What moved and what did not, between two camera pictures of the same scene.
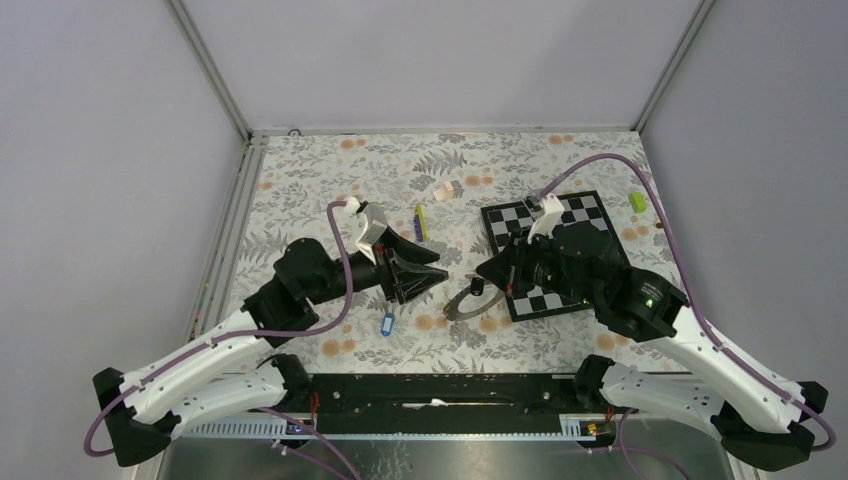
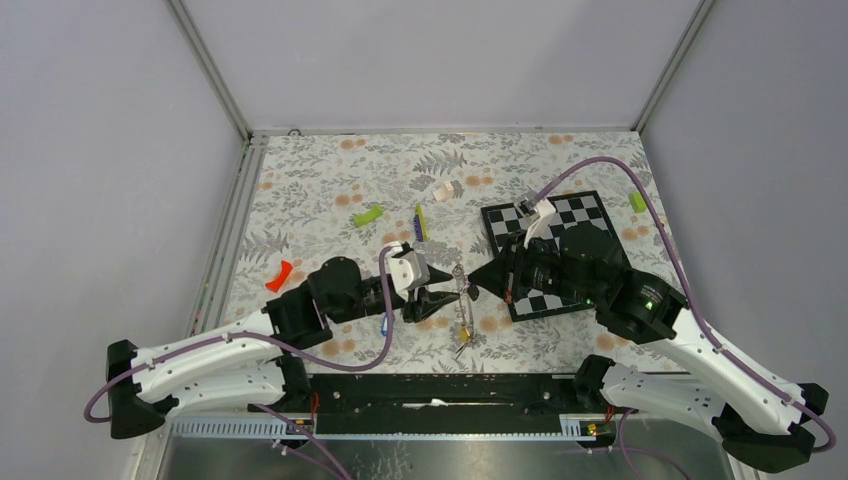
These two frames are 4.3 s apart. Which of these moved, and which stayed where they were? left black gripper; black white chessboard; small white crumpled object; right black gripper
Moved: left black gripper
Stayed: small white crumpled object; black white chessboard; right black gripper
